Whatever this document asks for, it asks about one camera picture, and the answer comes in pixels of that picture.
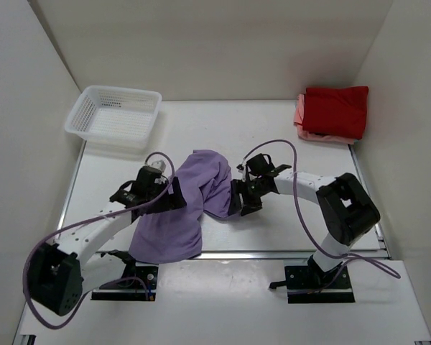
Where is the purple t shirt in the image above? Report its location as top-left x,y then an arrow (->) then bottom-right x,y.
129,149 -> 239,264

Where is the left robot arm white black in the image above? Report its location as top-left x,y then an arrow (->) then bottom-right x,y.
22,155 -> 186,316

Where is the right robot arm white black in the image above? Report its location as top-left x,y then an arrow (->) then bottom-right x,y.
228,154 -> 381,288

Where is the pink folded t shirt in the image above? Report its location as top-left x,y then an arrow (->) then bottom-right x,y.
294,94 -> 357,145

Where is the white plastic basket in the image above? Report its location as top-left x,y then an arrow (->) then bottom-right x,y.
65,86 -> 162,150

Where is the red folded t shirt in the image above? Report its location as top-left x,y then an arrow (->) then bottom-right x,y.
302,86 -> 369,140

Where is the aluminium rail frame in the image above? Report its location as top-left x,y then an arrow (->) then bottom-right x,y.
12,143 -> 431,345

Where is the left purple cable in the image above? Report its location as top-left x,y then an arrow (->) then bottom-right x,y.
22,152 -> 177,330

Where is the purple cable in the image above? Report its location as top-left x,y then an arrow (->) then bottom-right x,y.
242,139 -> 402,295
22,152 -> 177,330

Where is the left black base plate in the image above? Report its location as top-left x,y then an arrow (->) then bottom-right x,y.
91,263 -> 159,302

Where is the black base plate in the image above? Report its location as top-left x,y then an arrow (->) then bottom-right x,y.
284,265 -> 356,304
91,263 -> 159,302

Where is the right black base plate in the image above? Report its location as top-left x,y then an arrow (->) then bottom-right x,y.
284,265 -> 356,304

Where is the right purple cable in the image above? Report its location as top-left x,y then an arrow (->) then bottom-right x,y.
242,139 -> 402,295

